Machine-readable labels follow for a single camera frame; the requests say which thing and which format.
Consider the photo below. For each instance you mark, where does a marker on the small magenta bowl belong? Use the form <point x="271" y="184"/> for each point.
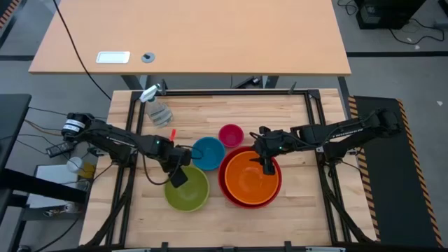
<point x="231" y="136"/>

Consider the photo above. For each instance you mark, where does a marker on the white rectangular tray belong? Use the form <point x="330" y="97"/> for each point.
<point x="113" y="57"/>

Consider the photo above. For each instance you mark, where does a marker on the white cup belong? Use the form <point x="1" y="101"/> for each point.
<point x="74" y="164"/>

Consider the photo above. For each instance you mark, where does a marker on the orange bowl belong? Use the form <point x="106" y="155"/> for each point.
<point x="250" y="182"/>

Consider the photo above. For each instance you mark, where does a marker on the clear spray bottle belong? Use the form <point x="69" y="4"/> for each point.
<point x="158" y="111"/>

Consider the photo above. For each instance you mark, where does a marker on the black hazard-striped floor mat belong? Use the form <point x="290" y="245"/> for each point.
<point x="385" y="182"/>

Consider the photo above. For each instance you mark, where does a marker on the blue bowl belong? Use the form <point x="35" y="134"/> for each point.
<point x="210" y="154"/>

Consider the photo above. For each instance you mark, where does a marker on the white box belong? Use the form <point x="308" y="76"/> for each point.
<point x="52" y="178"/>

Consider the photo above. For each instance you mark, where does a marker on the light wooden desk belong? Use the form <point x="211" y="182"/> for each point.
<point x="210" y="31"/>

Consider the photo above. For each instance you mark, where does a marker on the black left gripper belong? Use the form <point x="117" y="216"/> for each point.
<point x="176" y="158"/>

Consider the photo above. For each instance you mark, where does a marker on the small red clip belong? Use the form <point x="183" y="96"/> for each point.
<point x="172" y="134"/>

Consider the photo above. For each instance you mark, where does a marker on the large red bowl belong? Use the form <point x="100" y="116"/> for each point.
<point x="224" y="189"/>

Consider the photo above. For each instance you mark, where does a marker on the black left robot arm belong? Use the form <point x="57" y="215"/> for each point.
<point x="112" y="138"/>

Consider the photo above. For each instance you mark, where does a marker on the black equipment box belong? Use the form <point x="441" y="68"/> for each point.
<point x="388" y="14"/>

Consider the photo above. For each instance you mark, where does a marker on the black power adapter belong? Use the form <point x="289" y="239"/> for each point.
<point x="59" y="149"/>

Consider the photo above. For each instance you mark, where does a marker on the green bowl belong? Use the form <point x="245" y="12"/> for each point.
<point x="190" y="194"/>

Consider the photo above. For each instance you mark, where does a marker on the black side table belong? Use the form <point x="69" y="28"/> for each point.
<point x="10" y="119"/>

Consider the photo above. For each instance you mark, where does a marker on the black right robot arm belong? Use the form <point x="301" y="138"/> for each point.
<point x="343" y="132"/>

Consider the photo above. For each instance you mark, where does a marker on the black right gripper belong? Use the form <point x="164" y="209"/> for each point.
<point x="274" y="141"/>

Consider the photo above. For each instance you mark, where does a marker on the black aluminium frame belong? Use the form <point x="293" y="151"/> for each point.
<point x="138" y="105"/>

